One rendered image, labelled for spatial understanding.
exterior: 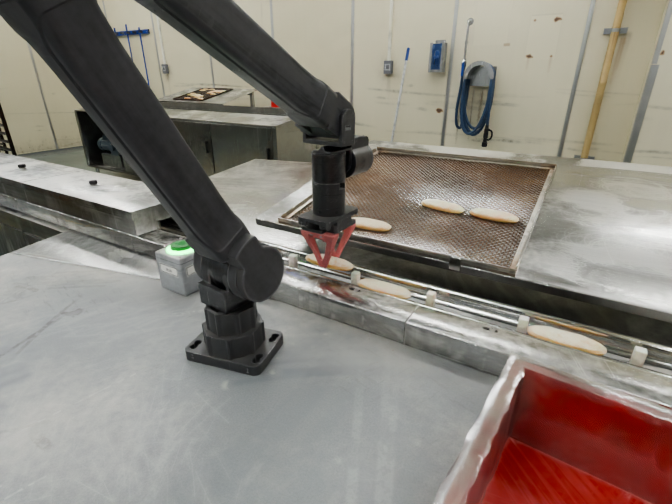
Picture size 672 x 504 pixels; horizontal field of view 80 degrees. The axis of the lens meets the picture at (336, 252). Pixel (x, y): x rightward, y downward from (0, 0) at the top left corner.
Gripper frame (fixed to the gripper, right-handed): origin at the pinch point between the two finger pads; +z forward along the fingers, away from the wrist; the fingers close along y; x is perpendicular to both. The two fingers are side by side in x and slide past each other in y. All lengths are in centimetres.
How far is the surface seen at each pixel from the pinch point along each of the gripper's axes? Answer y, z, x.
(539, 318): 2.9, 2.2, -35.6
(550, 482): -22.4, 5.8, -40.2
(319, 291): -8.1, 2.0, -3.3
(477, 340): -8.1, 1.9, -29.1
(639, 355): -0.8, 1.6, -47.6
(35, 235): -9, 13, 97
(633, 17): 370, -72, -45
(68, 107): 309, 20, 700
